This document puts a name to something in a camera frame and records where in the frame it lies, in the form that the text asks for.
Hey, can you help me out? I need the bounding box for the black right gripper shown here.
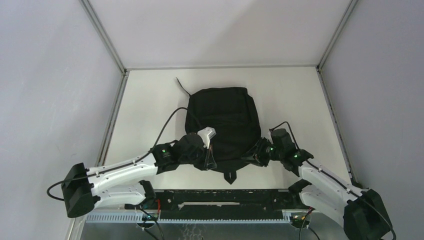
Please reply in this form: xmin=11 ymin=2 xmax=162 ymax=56
xmin=241 ymin=136 xmax=284 ymax=167

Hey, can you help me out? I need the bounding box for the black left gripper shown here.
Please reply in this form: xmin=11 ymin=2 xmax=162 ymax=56
xmin=179 ymin=141 xmax=217 ymax=171

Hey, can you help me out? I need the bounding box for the black student backpack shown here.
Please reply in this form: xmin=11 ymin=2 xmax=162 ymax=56
xmin=184 ymin=86 xmax=262 ymax=184

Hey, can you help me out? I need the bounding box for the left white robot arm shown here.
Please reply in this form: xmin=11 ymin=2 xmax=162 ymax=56
xmin=60 ymin=127 xmax=216 ymax=218

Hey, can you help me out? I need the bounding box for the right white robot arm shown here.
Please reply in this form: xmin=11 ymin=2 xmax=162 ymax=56
xmin=241 ymin=138 xmax=397 ymax=240

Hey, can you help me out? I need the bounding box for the black front mounting rail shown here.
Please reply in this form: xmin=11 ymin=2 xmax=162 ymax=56
xmin=124 ymin=189 xmax=308 ymax=218

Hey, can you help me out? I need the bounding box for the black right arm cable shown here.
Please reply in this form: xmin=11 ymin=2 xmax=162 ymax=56
xmin=268 ymin=121 xmax=397 ymax=240

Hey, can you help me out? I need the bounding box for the white slotted cable duct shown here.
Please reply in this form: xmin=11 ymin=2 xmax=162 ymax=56
xmin=85 ymin=212 xmax=292 ymax=224

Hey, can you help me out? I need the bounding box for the aluminium cell frame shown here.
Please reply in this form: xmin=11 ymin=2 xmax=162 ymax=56
xmin=64 ymin=0 xmax=387 ymax=240

